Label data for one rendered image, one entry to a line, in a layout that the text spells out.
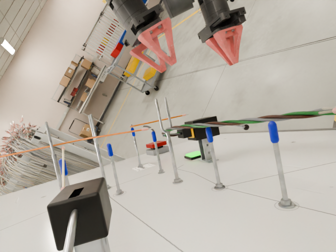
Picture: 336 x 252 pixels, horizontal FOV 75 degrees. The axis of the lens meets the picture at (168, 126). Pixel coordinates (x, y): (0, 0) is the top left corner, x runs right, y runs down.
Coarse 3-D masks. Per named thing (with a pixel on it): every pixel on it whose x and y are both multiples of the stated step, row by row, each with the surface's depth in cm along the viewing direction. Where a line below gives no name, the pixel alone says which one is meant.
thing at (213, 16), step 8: (200, 0) 48; (208, 0) 46; (216, 0) 45; (224, 0) 46; (200, 8) 48; (208, 8) 46; (216, 8) 45; (224, 8) 46; (240, 8) 44; (208, 16) 47; (216, 16) 44; (224, 16) 43; (208, 24) 47; (216, 24) 46; (224, 24) 48; (200, 32) 50
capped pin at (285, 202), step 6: (270, 126) 21; (276, 126) 21; (270, 132) 21; (276, 132) 21; (270, 138) 21; (276, 138) 21; (276, 144) 21; (276, 150) 21; (276, 156) 21; (276, 162) 22; (282, 168) 22; (282, 174) 21; (282, 180) 22; (282, 186) 22; (282, 192) 22; (282, 198) 22; (288, 198) 22; (282, 204) 22; (288, 204) 21; (294, 204) 21
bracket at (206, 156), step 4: (200, 140) 47; (204, 140) 45; (200, 144) 47; (204, 144) 45; (208, 144) 45; (200, 148) 47; (204, 148) 45; (208, 148) 45; (200, 152) 47; (204, 152) 45; (208, 152) 47; (204, 156) 47; (208, 156) 45; (200, 160) 47; (204, 160) 46; (208, 160) 45; (216, 160) 45
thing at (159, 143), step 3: (156, 141) 70; (159, 141) 68; (162, 141) 67; (165, 141) 68; (147, 144) 68; (150, 144) 66; (153, 144) 65; (159, 144) 66; (162, 144) 67; (165, 144) 68; (147, 147) 69; (150, 147) 67; (153, 147) 65; (159, 147) 68
